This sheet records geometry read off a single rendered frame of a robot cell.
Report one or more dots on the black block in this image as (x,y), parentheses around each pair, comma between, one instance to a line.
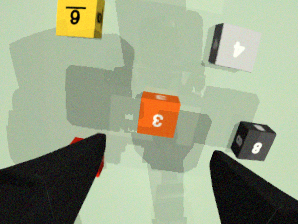
(252,141)

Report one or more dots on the red block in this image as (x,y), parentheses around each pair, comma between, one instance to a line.
(102,161)

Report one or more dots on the orange block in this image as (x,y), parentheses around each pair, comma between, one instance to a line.
(158,114)

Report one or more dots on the yellow number block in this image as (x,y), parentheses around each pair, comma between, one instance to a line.
(80,18)

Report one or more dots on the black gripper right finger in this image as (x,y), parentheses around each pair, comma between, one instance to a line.
(244,198)

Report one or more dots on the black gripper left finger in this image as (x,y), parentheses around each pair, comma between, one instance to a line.
(51,189)

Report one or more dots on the grey block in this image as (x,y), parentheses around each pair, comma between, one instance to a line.
(234,47)

